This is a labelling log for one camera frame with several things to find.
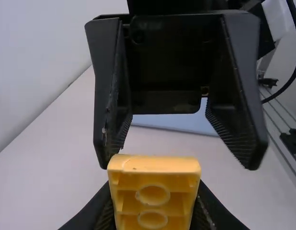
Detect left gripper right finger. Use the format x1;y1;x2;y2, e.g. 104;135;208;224
190;180;249;230

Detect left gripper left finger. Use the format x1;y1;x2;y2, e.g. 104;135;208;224
58;179;118;230

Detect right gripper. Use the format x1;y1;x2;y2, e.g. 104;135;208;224
84;13;232;170

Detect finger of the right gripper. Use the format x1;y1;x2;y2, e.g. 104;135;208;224
205;11;269;171

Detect yellow toy brick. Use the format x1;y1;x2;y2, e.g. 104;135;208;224
107;154;203;230

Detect silver rails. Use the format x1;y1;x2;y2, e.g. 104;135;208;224
257;69;296;192

